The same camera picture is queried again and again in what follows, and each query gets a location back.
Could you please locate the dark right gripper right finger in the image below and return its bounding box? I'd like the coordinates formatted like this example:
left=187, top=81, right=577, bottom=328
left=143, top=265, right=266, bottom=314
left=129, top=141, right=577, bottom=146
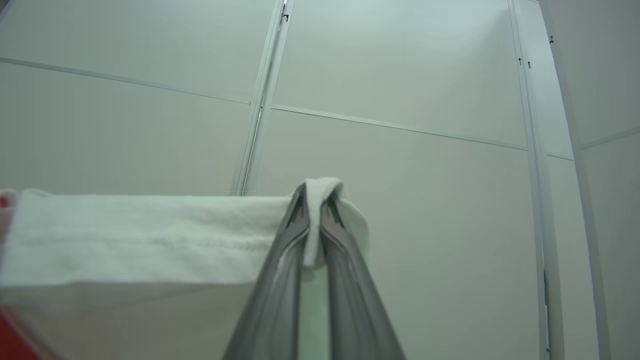
left=320, top=197, right=406, bottom=360

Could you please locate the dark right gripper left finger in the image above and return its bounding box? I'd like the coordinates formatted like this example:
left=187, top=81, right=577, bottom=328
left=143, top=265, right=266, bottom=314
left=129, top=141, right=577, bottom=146
left=222, top=182, right=311, bottom=360

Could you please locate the red Bulls basketball jersey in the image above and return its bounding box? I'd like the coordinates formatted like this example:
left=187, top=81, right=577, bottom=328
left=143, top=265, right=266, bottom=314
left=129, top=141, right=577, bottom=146
left=0, top=176, right=371, bottom=360

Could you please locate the grey partition post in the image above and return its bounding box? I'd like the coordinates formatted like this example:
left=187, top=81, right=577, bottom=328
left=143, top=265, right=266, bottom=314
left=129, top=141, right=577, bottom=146
left=231, top=0, right=296, bottom=197
left=507, top=0, right=566, bottom=360

